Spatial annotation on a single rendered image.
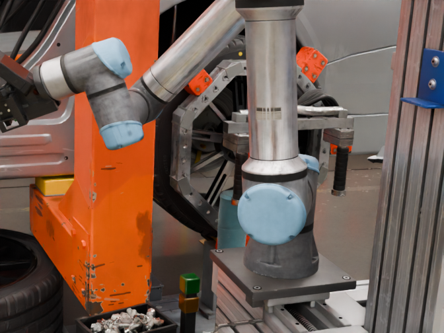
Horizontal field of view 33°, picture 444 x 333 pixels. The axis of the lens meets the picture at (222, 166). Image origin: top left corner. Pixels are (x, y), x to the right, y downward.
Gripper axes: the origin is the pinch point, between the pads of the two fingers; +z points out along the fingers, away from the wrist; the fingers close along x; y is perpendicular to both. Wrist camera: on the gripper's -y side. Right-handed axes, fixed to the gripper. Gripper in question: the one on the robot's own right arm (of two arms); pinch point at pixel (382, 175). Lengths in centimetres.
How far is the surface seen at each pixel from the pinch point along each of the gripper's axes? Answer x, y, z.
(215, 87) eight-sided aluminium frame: -39, 19, 36
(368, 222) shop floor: -104, -157, -112
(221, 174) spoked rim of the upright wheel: -36, -13, 35
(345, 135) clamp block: -9.2, 11.8, 8.9
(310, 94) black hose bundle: -25.7, 16.6, 10.8
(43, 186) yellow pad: -53, -11, 88
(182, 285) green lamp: 14, 5, 75
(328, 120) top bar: -14.0, 15.1, 12.3
